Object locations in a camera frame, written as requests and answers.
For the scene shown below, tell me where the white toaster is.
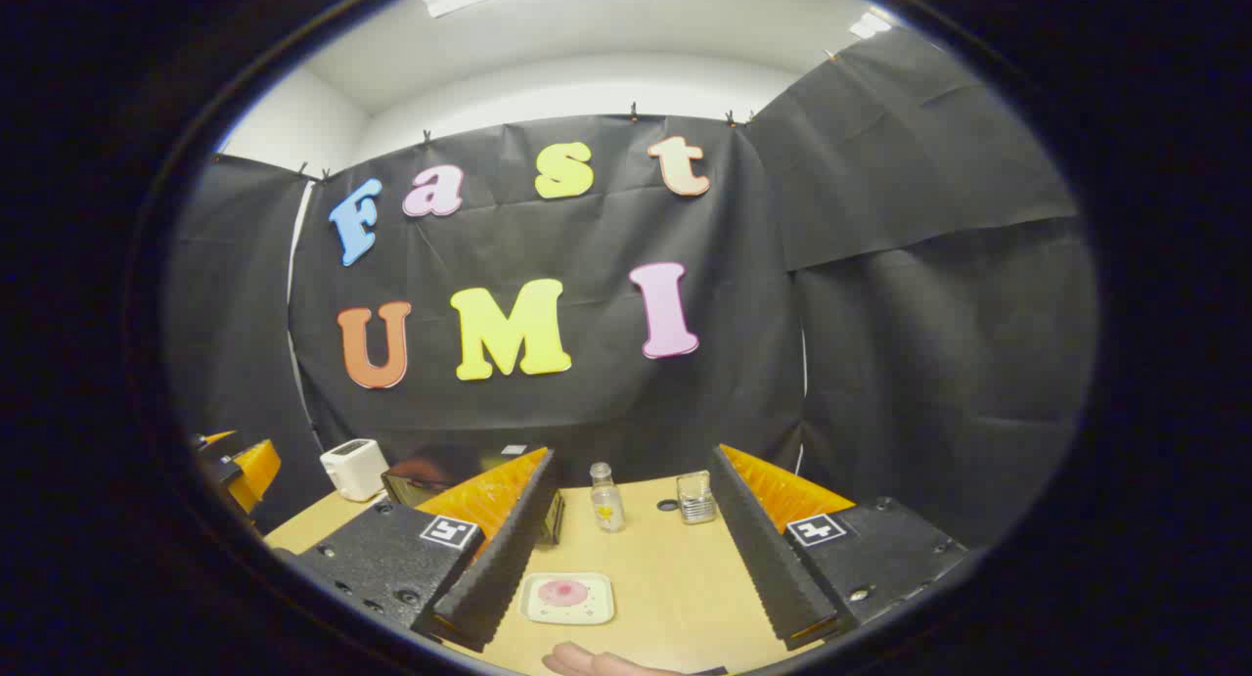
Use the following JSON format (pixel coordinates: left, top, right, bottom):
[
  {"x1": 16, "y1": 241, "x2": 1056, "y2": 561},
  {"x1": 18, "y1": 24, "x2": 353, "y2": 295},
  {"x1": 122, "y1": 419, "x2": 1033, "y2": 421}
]
[{"x1": 320, "y1": 438, "x2": 389, "y2": 503}]

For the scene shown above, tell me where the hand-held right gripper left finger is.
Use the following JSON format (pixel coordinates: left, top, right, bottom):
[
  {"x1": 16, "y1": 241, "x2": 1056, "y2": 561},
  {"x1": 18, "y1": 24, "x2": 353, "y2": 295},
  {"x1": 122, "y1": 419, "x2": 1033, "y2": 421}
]
[{"x1": 293, "y1": 447, "x2": 563, "y2": 654}]

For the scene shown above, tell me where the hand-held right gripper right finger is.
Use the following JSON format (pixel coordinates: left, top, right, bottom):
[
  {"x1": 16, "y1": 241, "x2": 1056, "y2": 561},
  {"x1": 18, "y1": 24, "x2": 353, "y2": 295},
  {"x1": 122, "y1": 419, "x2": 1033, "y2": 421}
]
[{"x1": 709, "y1": 443, "x2": 969, "y2": 653}]

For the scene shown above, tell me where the white square plate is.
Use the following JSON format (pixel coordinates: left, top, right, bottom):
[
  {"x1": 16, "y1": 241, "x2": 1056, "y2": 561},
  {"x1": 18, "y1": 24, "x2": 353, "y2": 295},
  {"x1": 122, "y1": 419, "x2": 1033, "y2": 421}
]
[{"x1": 518, "y1": 571, "x2": 616, "y2": 626}]

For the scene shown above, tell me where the clear glass bottle yellow label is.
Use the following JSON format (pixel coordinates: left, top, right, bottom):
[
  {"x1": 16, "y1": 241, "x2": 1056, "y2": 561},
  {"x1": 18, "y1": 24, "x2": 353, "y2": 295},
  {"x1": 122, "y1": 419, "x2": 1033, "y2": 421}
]
[{"x1": 589, "y1": 462, "x2": 627, "y2": 533}]

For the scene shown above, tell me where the metal wire holder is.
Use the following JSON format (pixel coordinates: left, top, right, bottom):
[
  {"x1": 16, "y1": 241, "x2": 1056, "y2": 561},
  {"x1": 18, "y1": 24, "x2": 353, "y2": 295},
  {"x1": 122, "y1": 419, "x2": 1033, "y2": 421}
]
[{"x1": 676, "y1": 471, "x2": 718, "y2": 525}]

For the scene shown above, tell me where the black electric oven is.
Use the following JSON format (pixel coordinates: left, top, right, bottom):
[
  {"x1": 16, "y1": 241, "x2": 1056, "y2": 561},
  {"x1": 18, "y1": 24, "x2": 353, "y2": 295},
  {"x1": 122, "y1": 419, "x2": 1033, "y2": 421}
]
[{"x1": 381, "y1": 444, "x2": 566, "y2": 547}]

